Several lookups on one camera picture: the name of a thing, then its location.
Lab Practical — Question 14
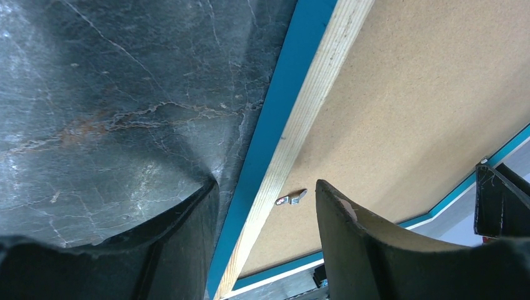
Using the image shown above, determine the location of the wooden picture frame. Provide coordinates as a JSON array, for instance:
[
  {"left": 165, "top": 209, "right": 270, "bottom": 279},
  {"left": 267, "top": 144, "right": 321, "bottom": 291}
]
[{"left": 207, "top": 1, "right": 529, "bottom": 299}]

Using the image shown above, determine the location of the metal frame retaining clip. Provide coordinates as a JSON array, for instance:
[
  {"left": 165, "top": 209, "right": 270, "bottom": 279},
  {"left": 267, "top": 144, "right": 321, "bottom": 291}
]
[{"left": 275, "top": 189, "right": 308, "bottom": 206}]

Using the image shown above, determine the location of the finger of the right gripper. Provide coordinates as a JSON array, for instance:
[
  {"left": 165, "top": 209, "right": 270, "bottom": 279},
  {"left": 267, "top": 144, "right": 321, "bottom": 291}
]
[{"left": 474, "top": 163, "right": 529, "bottom": 238}]

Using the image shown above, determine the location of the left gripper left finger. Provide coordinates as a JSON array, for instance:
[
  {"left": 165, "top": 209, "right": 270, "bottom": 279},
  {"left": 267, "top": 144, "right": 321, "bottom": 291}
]
[{"left": 1, "top": 181, "right": 219, "bottom": 299}]

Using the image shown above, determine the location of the brown cardboard backing board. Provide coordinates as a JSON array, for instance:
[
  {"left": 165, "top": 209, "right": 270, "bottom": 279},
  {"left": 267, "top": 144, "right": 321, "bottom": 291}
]
[{"left": 242, "top": 1, "right": 529, "bottom": 276}]

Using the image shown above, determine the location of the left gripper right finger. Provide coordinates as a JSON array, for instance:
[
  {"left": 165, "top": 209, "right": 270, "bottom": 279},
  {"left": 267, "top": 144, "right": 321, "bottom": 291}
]
[{"left": 316, "top": 179, "right": 529, "bottom": 299}]

